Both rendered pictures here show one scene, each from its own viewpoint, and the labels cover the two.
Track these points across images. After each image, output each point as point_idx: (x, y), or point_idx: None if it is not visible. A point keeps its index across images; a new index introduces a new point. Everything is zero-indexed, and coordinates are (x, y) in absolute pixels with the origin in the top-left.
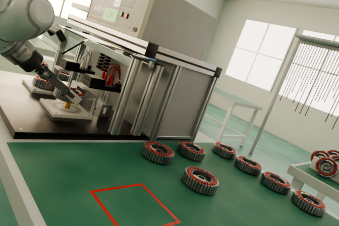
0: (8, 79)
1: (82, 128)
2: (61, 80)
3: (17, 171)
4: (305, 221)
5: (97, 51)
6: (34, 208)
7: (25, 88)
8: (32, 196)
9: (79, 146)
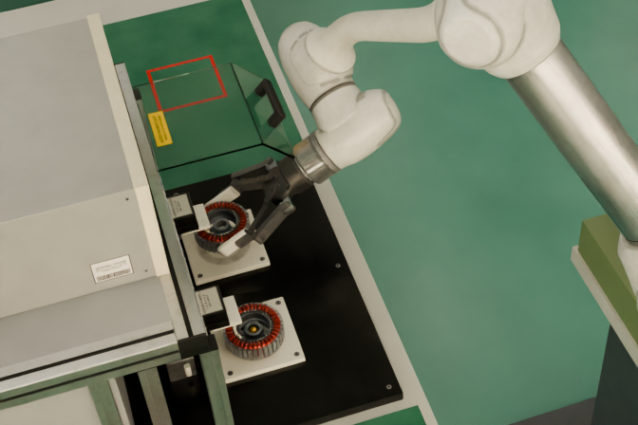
0: (331, 347)
1: (208, 194)
2: (236, 233)
3: (292, 112)
4: None
5: None
6: (278, 77)
7: (296, 320)
8: (280, 87)
9: (219, 167)
